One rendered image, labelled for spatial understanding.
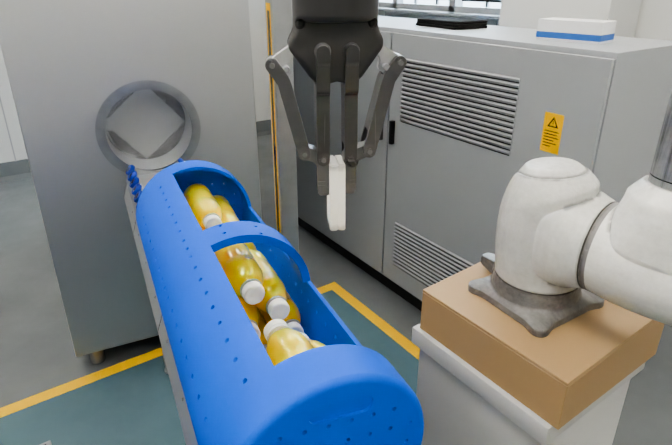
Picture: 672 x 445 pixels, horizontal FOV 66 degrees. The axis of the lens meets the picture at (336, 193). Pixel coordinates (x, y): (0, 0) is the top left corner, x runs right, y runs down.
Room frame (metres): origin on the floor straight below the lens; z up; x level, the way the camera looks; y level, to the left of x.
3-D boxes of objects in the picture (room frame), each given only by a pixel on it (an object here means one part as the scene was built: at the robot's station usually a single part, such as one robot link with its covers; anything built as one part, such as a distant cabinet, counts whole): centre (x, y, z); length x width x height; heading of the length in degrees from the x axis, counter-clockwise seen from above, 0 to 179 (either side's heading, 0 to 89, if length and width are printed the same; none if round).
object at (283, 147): (1.56, 0.17, 0.85); 0.06 x 0.06 x 1.70; 26
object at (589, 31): (2.02, -0.90, 1.48); 0.24 x 0.12 x 0.08; 43
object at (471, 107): (2.69, -0.47, 0.72); 2.15 x 0.54 x 1.45; 35
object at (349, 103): (0.48, -0.01, 1.55); 0.04 x 0.01 x 0.11; 7
